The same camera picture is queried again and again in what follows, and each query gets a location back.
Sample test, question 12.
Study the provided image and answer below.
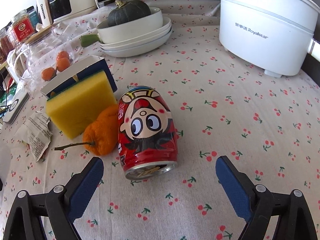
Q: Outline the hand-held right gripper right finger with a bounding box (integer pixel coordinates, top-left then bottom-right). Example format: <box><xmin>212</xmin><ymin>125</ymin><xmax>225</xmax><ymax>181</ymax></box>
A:
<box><xmin>215</xmin><ymin>155</ymin><xmax>317</xmax><ymax>240</ymax></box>

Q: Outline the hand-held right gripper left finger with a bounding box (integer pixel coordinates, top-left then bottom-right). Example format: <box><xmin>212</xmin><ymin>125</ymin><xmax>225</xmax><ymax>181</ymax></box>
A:
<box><xmin>5</xmin><ymin>157</ymin><xmax>104</xmax><ymax>240</ymax></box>

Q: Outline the red cartoon drink can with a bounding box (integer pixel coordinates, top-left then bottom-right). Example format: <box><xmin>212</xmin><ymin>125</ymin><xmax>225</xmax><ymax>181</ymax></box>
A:
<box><xmin>118</xmin><ymin>85</ymin><xmax>179</xmax><ymax>180</ymax></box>

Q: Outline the wrinkled mandarin with stem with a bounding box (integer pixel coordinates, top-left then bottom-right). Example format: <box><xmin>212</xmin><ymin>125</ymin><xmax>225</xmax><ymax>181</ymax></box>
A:
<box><xmin>54</xmin><ymin>104</ymin><xmax>120</xmax><ymax>156</ymax></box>

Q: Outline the cherry print tablecloth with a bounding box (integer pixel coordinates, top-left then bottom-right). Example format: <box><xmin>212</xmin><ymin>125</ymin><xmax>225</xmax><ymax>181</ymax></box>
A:
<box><xmin>0</xmin><ymin>0</ymin><xmax>320</xmax><ymax>240</ymax></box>

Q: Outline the crumpled paper wrapper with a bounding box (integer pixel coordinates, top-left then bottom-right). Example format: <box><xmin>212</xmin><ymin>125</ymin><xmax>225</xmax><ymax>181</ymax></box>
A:
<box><xmin>14</xmin><ymin>111</ymin><xmax>54</xmax><ymax>163</ymax></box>

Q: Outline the yellow sponge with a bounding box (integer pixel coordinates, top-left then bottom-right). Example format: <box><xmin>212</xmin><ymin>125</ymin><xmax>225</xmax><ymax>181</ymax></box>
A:
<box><xmin>46</xmin><ymin>70</ymin><xmax>118</xmax><ymax>139</ymax></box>

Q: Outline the white flat device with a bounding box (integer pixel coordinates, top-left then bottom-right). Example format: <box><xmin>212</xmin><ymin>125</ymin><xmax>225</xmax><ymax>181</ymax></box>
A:
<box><xmin>3</xmin><ymin>92</ymin><xmax>30</xmax><ymax>125</ymax></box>

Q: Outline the dark blue paper box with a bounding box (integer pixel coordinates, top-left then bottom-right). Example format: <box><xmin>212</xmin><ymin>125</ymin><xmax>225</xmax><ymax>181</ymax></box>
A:
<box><xmin>40</xmin><ymin>55</ymin><xmax>119</xmax><ymax>98</ymax></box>

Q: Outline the white plate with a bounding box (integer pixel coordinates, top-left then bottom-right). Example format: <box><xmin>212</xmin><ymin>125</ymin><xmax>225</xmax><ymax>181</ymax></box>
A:
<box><xmin>99</xmin><ymin>17</ymin><xmax>172</xmax><ymax>51</ymax></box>
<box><xmin>101</xmin><ymin>27</ymin><xmax>173</xmax><ymax>58</ymax></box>

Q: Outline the glass teapot with wooden lid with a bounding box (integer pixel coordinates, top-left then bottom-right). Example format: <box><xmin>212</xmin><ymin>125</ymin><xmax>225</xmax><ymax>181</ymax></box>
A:
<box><xmin>13</xmin><ymin>27</ymin><xmax>76</xmax><ymax>81</ymax></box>

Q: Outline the white electric cooking pot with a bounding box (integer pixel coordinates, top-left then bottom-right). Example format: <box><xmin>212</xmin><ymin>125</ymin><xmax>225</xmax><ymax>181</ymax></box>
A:
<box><xmin>218</xmin><ymin>0</ymin><xmax>320</xmax><ymax>77</ymax></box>

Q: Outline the row of red label jars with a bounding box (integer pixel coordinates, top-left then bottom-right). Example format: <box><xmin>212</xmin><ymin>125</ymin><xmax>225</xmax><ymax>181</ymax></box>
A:
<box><xmin>0</xmin><ymin>6</ymin><xmax>41</xmax><ymax>63</ymax></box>

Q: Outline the dark green pumpkin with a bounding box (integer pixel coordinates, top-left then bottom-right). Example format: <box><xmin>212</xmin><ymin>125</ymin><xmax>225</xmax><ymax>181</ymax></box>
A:
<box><xmin>107</xmin><ymin>0</ymin><xmax>152</xmax><ymax>28</ymax></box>

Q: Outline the white bowl with green handle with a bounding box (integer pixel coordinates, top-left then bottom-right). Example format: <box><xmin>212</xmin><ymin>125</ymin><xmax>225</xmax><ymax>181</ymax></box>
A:
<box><xmin>80</xmin><ymin>7</ymin><xmax>163</xmax><ymax>45</ymax></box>

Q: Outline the white power cord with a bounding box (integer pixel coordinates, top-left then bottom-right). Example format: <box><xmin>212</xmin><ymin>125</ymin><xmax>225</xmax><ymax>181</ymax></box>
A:
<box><xmin>204</xmin><ymin>1</ymin><xmax>223</xmax><ymax>17</ymax></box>

